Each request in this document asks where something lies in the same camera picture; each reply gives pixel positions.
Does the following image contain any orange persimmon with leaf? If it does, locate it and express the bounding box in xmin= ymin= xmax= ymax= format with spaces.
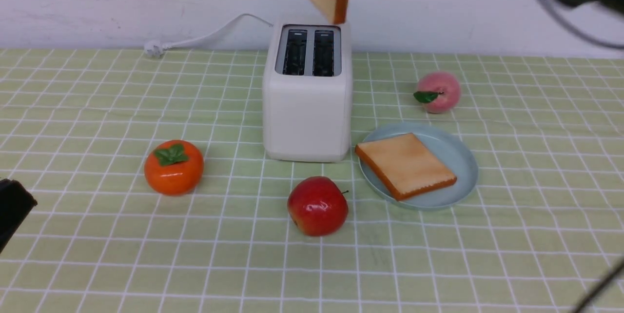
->
xmin=143 ymin=140 xmax=204 ymax=196

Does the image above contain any red apple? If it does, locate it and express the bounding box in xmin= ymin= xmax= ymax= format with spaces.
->
xmin=287 ymin=176 xmax=349 ymax=237

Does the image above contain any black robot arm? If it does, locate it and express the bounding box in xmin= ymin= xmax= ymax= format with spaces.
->
xmin=0 ymin=179 xmax=38 ymax=251

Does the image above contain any light blue round plate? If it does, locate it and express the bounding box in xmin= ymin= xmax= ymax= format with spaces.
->
xmin=359 ymin=121 xmax=479 ymax=211

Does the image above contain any white power cord with plug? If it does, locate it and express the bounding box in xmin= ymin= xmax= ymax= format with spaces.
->
xmin=144 ymin=13 xmax=273 ymax=58

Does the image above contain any white two-slot toaster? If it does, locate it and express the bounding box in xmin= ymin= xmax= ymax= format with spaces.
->
xmin=262 ymin=15 xmax=353 ymax=163

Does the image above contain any pink peach with leaf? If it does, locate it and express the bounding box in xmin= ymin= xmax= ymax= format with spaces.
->
xmin=413 ymin=71 xmax=462 ymax=115

